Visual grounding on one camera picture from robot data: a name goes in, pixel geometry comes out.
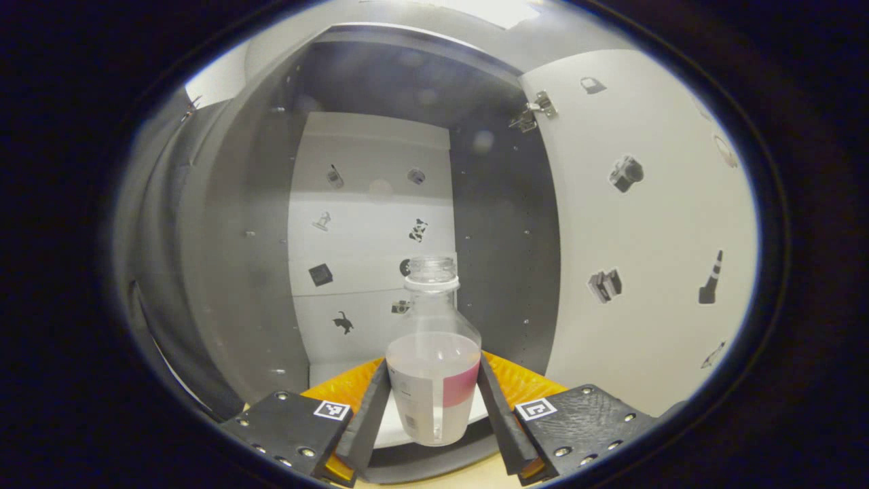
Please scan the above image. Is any grey cabinet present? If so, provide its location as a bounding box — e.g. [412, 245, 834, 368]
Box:
[178, 24, 564, 484]

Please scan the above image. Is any clear bottle with pink label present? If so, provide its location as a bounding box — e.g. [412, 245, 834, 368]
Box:
[385, 255, 483, 447]

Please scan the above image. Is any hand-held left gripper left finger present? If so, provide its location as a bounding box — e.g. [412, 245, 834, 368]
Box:
[221, 358, 392, 487]

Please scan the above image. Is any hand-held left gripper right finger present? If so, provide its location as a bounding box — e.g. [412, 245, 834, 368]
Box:
[477, 351, 658, 486]

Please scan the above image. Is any metal cabinet hinge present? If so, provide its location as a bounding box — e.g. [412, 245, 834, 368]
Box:
[509, 90, 559, 133]

